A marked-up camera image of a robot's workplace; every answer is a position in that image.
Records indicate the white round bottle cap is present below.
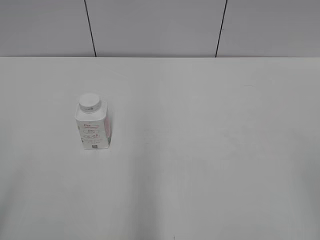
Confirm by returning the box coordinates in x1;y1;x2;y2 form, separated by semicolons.
78;93;101;111

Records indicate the white yili changqing bottle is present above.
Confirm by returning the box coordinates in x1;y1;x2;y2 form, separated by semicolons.
75;100;111;150

